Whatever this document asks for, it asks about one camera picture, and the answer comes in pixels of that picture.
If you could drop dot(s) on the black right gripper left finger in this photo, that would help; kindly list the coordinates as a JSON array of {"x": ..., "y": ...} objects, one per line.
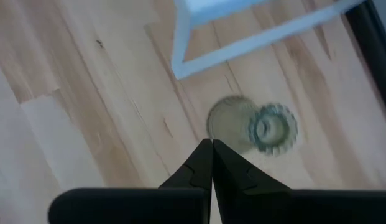
[{"x": 192, "y": 177}]

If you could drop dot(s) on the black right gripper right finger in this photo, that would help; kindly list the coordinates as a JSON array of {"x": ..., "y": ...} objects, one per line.
[{"x": 236, "y": 180}]

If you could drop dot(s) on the green ribbed glass candle holder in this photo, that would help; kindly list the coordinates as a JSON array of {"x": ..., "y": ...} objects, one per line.
[{"x": 230, "y": 121}]

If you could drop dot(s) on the white small shelf table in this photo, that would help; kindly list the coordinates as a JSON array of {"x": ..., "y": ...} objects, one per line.
[{"x": 180, "y": 46}]

